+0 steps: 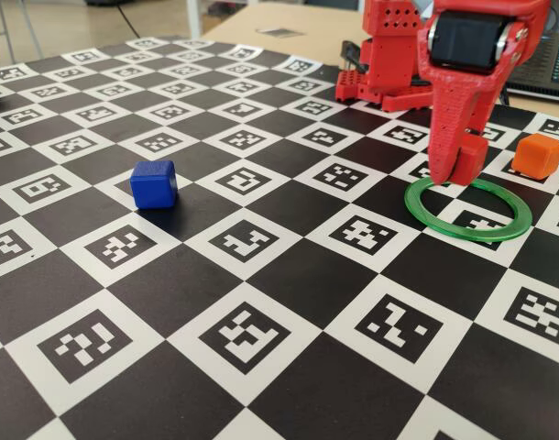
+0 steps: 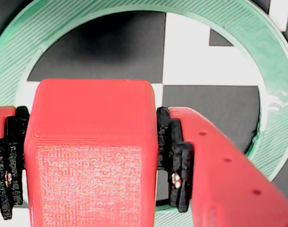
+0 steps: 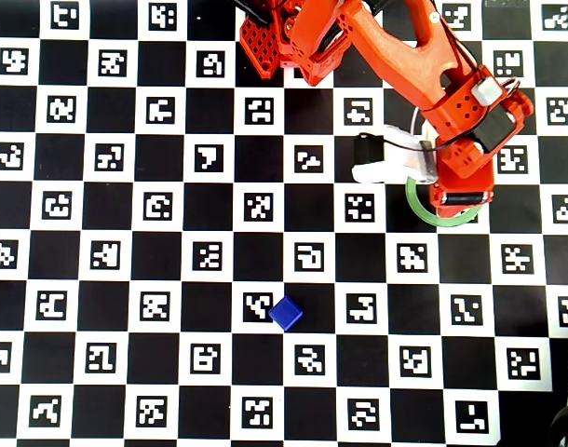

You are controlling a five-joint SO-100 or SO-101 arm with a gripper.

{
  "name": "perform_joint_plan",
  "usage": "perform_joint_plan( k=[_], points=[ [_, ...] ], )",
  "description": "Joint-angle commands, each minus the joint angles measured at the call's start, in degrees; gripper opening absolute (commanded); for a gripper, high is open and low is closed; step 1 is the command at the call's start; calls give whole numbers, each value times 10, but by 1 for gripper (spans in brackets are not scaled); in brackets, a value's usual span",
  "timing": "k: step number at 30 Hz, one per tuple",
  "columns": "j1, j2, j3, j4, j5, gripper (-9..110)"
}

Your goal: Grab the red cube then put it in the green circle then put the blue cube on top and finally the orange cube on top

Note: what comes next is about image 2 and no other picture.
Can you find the black white marker checkerboard mat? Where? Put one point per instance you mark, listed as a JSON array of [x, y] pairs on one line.
[[188, 59]]

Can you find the red cube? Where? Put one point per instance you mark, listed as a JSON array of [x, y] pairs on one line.
[[92, 142]]

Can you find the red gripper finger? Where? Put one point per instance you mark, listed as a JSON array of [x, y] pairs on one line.
[[229, 189], [7, 153]]

